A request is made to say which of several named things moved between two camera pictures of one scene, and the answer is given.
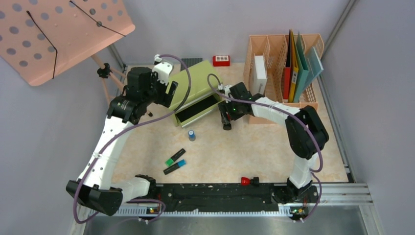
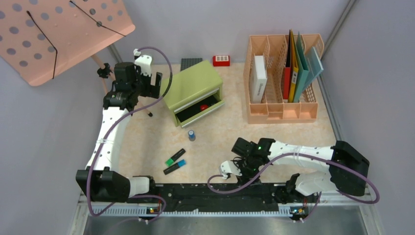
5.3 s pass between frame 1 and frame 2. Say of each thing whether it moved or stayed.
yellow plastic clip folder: stayed
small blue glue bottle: stayed
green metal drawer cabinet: stayed
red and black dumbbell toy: moved
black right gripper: moved
